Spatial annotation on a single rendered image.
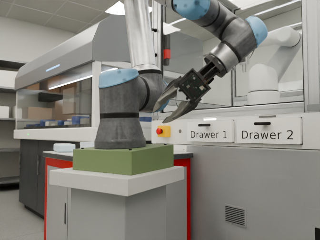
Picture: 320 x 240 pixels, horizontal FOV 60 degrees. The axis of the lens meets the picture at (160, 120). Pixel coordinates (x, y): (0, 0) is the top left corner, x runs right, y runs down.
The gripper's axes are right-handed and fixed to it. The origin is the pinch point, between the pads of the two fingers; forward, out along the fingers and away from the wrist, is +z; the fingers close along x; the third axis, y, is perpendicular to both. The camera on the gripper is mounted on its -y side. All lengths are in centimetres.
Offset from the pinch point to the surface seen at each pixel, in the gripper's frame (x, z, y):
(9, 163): -105, 245, -377
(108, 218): 10.5, 27.6, 7.6
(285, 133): 41, -32, -38
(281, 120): 36, -35, -40
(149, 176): 9.6, 12.6, 7.6
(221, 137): 29, -14, -61
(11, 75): -194, 134, -347
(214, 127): 24, -15, -65
